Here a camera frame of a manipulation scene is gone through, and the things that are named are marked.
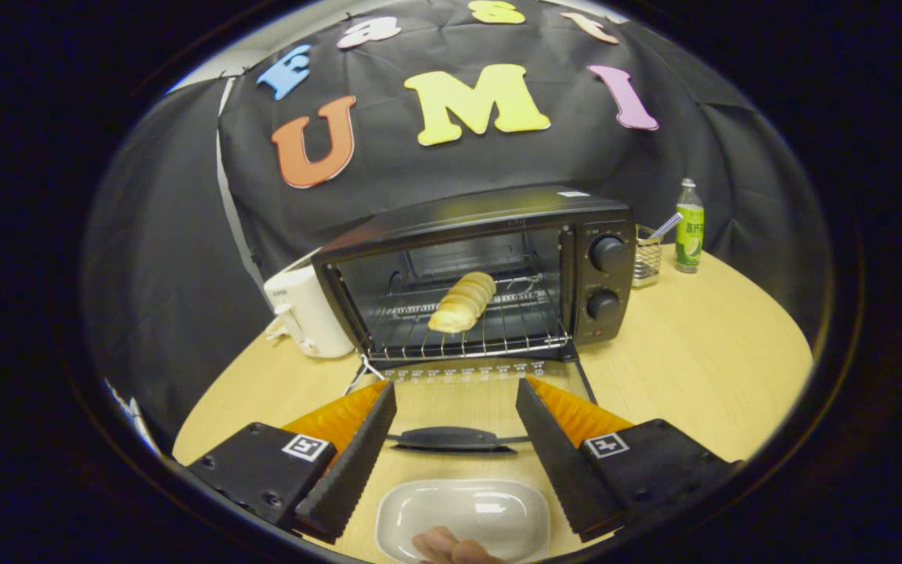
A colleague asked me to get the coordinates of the white slot toaster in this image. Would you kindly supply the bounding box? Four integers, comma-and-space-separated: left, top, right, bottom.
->
263, 249, 355, 360

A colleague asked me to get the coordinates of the small wire mesh holder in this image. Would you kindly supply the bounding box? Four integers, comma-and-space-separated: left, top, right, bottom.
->
633, 225, 665, 287

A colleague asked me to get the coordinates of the black toaster oven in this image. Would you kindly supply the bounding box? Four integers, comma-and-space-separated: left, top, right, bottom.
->
312, 185, 638, 455

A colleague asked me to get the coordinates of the ridged yellow bread roll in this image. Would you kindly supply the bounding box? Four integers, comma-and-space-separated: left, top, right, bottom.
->
428, 271, 497, 334

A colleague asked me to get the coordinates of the white oval dish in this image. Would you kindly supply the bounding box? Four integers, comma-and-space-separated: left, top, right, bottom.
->
375, 479, 552, 564

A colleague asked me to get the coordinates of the blue white striped straw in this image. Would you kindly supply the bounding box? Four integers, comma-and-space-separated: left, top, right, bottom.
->
647, 212, 684, 240

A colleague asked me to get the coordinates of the green label drink bottle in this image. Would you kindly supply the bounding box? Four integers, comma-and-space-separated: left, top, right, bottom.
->
674, 178, 705, 274

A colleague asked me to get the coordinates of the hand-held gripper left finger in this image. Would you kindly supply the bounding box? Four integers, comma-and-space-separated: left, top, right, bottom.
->
187, 381, 398, 544

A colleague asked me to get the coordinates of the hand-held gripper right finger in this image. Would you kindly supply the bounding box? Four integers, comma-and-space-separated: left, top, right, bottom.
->
515, 377, 741, 543

